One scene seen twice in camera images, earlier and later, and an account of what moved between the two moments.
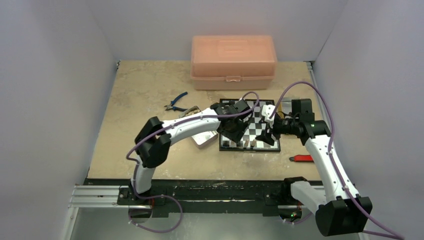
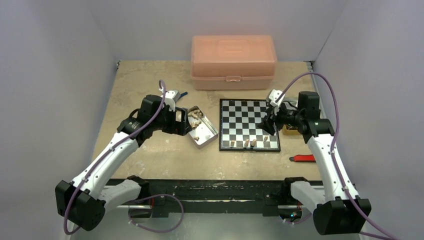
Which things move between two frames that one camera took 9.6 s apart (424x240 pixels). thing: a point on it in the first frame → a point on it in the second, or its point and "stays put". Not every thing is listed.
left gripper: [236, 136] → [181, 128]
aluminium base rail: [187, 197] stays put
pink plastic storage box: [227, 62] stays put
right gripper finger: [266, 137] → [268, 124]
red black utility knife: [301, 158] stays put
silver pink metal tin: [202, 140] stays put
